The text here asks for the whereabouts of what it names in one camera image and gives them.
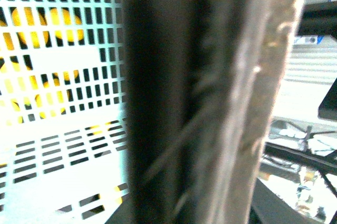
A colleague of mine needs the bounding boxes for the light teal plastic basket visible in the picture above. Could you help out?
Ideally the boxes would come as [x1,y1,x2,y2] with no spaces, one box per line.
[0,0,311,224]

